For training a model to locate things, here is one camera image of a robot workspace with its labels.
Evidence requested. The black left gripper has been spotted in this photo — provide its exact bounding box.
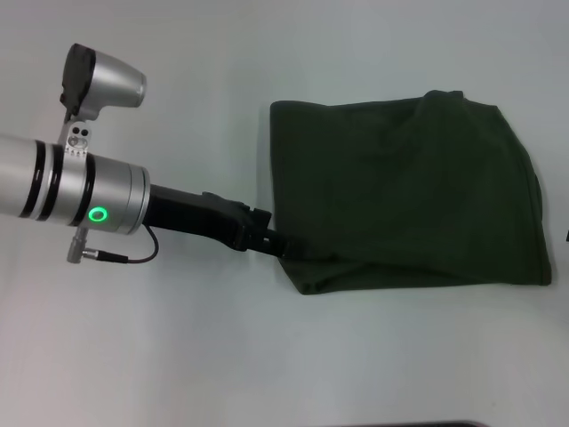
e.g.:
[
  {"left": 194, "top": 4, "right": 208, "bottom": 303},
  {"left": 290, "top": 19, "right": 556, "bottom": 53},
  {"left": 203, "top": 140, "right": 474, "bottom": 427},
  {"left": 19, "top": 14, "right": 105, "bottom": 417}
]
[{"left": 141, "top": 183, "right": 315, "bottom": 260}]

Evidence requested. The dark green FREE T-shirt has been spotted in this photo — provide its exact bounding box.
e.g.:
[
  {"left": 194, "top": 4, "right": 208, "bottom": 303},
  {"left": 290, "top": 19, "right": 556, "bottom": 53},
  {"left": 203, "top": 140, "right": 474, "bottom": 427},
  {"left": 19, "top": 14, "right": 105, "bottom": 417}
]
[{"left": 269, "top": 89, "right": 555, "bottom": 295}]

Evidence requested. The thin dark wrist cable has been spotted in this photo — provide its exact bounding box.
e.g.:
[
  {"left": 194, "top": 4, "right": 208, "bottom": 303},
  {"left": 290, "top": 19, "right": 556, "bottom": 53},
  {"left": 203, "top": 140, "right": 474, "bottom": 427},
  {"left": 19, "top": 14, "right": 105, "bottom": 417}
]
[{"left": 100, "top": 226, "right": 160, "bottom": 265}]

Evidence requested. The silver cable connector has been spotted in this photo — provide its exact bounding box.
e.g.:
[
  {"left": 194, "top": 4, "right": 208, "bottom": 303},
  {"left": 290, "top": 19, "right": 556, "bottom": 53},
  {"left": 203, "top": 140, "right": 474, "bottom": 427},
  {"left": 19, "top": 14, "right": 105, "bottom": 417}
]
[{"left": 66, "top": 227, "right": 104, "bottom": 265}]

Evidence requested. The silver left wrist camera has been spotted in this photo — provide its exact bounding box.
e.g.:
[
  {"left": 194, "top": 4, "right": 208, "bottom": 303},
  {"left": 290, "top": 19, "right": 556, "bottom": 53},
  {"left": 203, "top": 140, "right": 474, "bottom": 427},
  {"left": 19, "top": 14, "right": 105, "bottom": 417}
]
[{"left": 56, "top": 43, "right": 148, "bottom": 157}]

